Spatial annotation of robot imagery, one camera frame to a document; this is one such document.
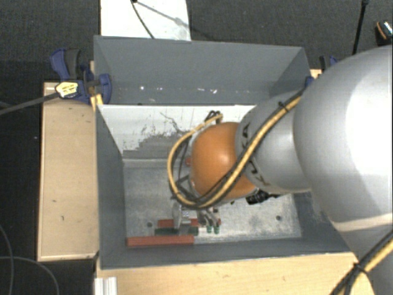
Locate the short red-brown flat block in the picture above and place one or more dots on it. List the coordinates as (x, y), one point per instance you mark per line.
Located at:
(165, 223)

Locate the black cylinder on white bracket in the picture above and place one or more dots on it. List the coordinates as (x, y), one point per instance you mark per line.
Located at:
(257, 197)

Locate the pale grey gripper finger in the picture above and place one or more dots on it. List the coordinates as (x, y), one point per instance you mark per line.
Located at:
(186, 216)
(177, 216)

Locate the pale wood board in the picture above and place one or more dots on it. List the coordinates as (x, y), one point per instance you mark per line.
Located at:
(69, 177)

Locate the grey metal bin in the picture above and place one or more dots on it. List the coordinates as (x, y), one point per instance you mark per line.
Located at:
(190, 69)

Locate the long red-brown flat block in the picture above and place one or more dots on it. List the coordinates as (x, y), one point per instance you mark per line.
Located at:
(159, 241)

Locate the dark green flat block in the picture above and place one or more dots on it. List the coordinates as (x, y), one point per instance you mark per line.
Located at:
(165, 232)

